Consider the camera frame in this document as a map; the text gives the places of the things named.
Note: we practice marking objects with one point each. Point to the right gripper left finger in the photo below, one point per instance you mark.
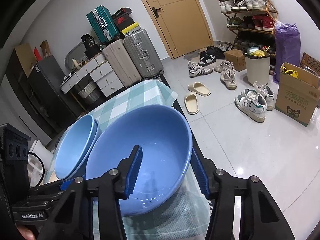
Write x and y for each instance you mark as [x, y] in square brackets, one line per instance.
[120, 182]

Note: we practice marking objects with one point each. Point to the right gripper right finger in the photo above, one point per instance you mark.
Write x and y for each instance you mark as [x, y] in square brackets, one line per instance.
[205, 172]

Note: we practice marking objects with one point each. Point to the blue bowl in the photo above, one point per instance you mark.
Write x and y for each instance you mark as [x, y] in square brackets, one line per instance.
[166, 141]
[74, 148]

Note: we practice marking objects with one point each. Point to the left hand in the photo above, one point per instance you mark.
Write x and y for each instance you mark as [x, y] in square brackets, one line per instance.
[26, 233]

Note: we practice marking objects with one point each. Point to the stacked blue bowl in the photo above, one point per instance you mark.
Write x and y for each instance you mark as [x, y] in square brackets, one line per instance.
[74, 148]

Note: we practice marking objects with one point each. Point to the beige slipper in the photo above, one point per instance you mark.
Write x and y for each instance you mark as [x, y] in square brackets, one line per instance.
[199, 88]
[191, 103]

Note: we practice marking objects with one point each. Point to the white green sneaker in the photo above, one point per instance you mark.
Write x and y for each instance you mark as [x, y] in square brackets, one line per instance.
[252, 103]
[267, 93]

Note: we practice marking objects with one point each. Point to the woven laundry basket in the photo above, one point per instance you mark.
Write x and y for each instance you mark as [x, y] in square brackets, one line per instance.
[90, 93]

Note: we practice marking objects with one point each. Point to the white drawer desk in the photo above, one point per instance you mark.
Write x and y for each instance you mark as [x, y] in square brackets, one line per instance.
[99, 71]

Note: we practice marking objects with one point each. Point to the black cabinet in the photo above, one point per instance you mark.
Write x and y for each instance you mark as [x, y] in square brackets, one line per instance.
[41, 96]

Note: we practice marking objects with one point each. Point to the brown cardboard box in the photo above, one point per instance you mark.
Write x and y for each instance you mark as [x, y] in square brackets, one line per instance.
[237, 58]

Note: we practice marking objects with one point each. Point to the large cardboard box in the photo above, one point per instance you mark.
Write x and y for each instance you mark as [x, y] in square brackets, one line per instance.
[298, 93]

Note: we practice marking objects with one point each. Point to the beige suitcase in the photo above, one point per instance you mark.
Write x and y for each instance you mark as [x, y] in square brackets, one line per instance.
[121, 63]

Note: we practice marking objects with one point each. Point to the white trash bin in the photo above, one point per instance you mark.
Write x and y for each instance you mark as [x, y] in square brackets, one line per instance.
[257, 65]

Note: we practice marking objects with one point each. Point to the silver suitcase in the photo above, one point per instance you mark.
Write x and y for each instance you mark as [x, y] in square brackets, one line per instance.
[143, 54]

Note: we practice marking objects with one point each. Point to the purple bag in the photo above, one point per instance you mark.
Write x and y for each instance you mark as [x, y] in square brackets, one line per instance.
[287, 37]

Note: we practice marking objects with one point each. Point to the green suitcase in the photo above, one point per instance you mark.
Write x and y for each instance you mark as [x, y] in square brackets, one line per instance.
[103, 25]

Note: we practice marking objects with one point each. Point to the wooden shoe rack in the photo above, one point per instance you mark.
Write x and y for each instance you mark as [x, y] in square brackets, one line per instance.
[253, 23]

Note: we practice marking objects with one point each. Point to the wooden door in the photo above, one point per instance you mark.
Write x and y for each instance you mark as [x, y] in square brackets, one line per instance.
[181, 24]

